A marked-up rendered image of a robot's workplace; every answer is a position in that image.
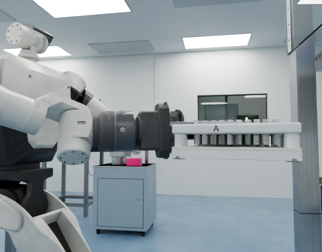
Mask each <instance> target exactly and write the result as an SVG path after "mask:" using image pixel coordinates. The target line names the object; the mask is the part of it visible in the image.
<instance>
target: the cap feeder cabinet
mask: <svg viewBox="0 0 322 252"><path fill-rule="evenodd" d="M92 167H93V211H92V229H96V234H100V230H119V231H137V232H141V236H142V237H144V236H145V232H146V231H147V230H148V229H149V228H150V226H152V225H153V222H154V221H155V220H156V163H149V164H145V163H142V166H127V165H126V164H121V165H115V164H112V163H106V164H100V165H94V166H92Z"/></svg>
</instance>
